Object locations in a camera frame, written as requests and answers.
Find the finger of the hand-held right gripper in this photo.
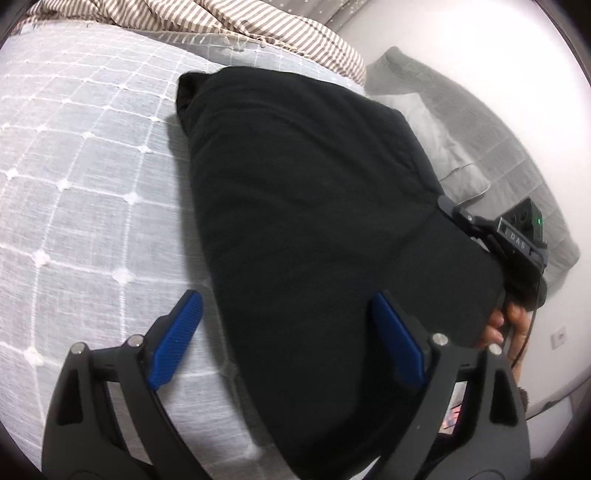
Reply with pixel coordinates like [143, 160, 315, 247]
[436, 194, 497, 241]

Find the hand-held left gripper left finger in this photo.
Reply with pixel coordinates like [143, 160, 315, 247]
[41, 291, 204, 477]

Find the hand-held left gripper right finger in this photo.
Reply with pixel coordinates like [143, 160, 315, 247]
[372, 290, 531, 480]

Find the black garment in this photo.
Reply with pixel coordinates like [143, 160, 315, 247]
[175, 67, 509, 480]

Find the person's right hand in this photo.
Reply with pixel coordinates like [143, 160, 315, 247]
[477, 304, 533, 370]

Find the grey pillow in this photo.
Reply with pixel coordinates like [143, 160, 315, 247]
[369, 91, 491, 205]

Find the grey quilted headboard pad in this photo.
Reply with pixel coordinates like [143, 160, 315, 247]
[364, 46, 581, 292]

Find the light checked bed cover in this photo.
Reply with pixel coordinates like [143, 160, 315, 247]
[0, 23, 370, 468]

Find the beige striped duvet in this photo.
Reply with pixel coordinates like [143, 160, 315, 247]
[25, 0, 368, 86]

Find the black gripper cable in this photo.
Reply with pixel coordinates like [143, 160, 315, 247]
[508, 272, 544, 370]

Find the dark wall cable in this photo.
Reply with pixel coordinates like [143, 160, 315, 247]
[526, 377, 583, 422]

